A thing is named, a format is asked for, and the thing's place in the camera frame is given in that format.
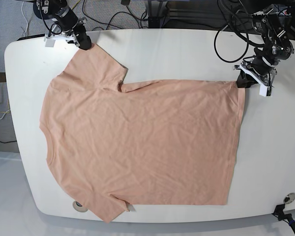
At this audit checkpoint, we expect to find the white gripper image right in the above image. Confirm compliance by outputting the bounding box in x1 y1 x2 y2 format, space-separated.
234 63 277 96

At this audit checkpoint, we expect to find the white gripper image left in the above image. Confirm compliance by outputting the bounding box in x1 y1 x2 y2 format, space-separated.
44 17 91 50

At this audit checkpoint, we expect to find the peach pink T-shirt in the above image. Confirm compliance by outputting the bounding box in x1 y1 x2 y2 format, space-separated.
39 45 245 223

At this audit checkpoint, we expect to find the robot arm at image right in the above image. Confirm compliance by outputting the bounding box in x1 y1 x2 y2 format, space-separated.
235 12 294 97

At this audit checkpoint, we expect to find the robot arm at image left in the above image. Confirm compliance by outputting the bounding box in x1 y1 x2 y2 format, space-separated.
33 0 92 50

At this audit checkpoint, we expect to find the white floor cable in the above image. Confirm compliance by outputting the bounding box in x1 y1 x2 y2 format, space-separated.
20 0 30 38

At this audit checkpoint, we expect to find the black metal frame post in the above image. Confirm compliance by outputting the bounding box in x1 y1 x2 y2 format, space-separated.
144 0 168 29

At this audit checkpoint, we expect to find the right table cable grommet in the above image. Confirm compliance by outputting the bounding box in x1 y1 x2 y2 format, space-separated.
283 193 295 204

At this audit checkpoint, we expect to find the table cable grommet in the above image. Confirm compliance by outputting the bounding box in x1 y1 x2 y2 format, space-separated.
72 201 88 213
283 193 295 204

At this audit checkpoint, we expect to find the black clamp with cable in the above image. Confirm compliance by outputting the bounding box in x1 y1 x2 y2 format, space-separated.
272 204 295 235

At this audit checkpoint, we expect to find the left table cable grommet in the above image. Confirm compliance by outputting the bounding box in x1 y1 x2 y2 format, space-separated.
72 201 88 213

